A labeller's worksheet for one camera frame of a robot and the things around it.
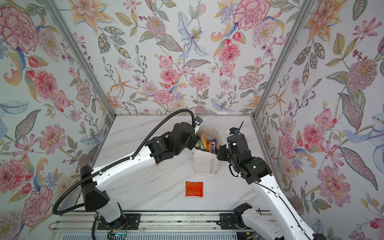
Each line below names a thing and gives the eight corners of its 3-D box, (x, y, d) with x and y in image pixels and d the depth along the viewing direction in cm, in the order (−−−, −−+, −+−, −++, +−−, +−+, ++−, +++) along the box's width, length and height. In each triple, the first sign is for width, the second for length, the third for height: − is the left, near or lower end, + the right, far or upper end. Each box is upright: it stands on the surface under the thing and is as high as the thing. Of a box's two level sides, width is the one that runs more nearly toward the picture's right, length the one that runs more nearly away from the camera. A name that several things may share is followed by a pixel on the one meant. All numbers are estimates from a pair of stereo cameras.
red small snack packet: (185, 196, 84) (185, 195, 82) (185, 183, 89) (185, 181, 87) (203, 196, 84) (203, 195, 82) (202, 183, 89) (203, 181, 87)
